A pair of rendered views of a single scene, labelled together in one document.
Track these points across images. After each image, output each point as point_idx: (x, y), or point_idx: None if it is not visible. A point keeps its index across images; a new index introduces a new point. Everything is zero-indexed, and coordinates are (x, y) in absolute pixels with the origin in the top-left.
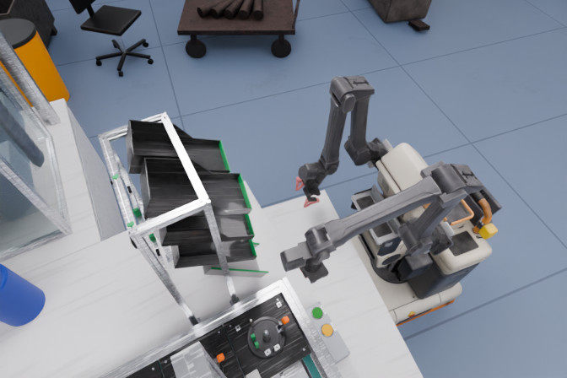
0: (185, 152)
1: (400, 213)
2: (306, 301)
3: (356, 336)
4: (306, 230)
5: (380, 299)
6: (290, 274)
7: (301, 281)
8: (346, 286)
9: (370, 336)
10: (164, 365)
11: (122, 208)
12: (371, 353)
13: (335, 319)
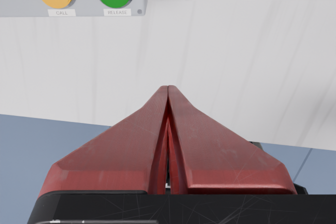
0: None
1: None
2: None
3: (54, 43)
4: (333, 74)
5: (106, 122)
6: None
7: None
8: (162, 82)
9: (45, 69)
10: None
11: None
12: (11, 52)
13: (106, 20)
